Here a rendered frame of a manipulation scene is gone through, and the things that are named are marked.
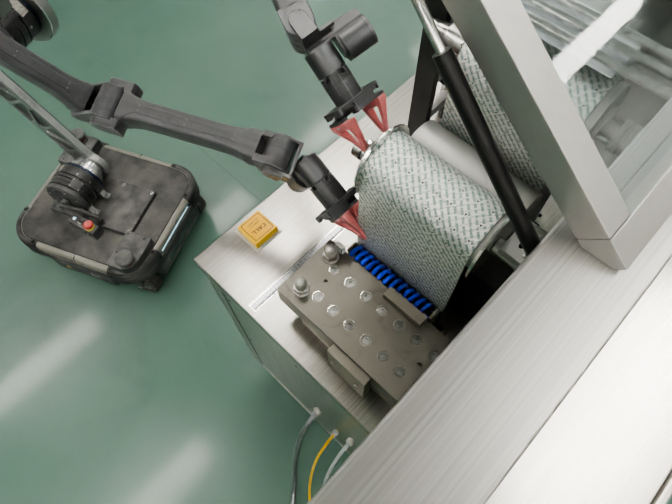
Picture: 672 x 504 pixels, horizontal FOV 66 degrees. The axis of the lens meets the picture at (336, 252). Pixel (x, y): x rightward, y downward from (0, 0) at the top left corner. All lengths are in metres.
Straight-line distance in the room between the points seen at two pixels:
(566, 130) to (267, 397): 1.80
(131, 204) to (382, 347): 1.46
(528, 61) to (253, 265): 0.97
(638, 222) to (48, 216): 2.20
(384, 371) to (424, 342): 0.10
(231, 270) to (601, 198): 0.97
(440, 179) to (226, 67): 2.25
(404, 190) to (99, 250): 1.55
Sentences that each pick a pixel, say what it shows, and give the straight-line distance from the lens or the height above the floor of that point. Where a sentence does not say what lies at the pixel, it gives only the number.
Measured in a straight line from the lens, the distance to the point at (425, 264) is 0.97.
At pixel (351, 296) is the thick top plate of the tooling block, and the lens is 1.06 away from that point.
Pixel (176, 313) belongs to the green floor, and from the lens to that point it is 2.26.
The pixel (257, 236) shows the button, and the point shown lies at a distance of 1.26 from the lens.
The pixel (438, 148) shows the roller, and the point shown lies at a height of 1.23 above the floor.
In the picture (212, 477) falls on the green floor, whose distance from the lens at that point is 2.08.
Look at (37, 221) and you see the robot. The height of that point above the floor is 0.24.
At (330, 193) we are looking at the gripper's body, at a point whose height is 1.15.
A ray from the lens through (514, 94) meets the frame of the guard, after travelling 0.39.
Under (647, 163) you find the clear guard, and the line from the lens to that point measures 0.49.
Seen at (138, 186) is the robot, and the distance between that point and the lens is 2.29.
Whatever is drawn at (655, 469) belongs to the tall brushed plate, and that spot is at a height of 1.44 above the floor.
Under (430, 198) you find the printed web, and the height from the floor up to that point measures 1.30.
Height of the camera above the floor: 2.02
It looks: 63 degrees down
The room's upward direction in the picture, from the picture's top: 2 degrees counter-clockwise
